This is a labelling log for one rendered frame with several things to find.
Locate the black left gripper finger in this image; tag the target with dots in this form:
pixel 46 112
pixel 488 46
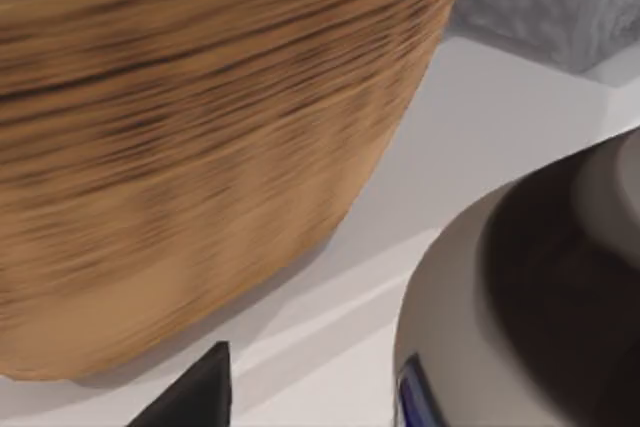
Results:
pixel 200 392

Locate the grey marbled block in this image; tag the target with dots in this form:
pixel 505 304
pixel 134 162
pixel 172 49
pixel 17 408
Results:
pixel 550 2

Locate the grey cup with blue print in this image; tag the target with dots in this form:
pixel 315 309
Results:
pixel 525 307

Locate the brown wicker basket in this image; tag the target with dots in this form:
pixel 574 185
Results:
pixel 200 147

